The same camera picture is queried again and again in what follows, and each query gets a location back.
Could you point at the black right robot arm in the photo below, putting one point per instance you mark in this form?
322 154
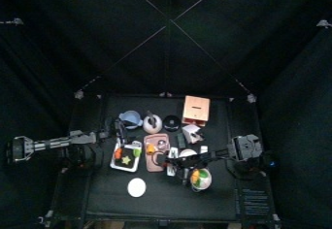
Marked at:
246 147

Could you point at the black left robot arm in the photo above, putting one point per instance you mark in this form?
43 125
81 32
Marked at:
47 143

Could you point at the small white toy box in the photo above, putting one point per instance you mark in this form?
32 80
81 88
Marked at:
203 149

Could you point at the orange toy carrot piece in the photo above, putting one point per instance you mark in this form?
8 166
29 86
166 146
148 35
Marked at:
116 153

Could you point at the grey blue cup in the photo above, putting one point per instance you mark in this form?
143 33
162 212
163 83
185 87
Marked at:
130 119

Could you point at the orange toy food piece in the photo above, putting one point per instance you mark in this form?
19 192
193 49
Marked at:
195 175

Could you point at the light green toy pepper piece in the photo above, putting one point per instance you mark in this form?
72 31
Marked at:
136 152

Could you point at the pink rectangular tray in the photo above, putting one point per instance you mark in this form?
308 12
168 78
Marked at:
151 166

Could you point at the dark green toy block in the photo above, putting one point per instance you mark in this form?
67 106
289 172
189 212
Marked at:
181 140

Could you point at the bowl with green food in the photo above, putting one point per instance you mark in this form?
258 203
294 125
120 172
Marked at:
202 179

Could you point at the orange toy pepper half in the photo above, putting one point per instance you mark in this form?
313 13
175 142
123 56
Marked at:
150 148

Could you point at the green toy food piece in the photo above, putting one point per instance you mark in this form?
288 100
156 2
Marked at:
202 181

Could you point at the white toy knife block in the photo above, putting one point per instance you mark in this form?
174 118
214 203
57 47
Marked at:
191 133

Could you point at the silver metal tray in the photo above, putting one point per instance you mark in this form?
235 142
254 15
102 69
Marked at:
124 167

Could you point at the white round plate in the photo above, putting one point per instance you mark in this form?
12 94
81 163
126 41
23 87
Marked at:
136 187

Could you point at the black round lid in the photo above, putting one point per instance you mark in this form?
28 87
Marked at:
171 123

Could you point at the wooden toy box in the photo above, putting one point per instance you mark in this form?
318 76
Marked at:
195 110

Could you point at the white printed table label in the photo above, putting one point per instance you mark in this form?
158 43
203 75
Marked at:
255 203

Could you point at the silver frame bracket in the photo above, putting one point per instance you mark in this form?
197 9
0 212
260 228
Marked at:
322 23
16 21
250 98
77 94
163 94

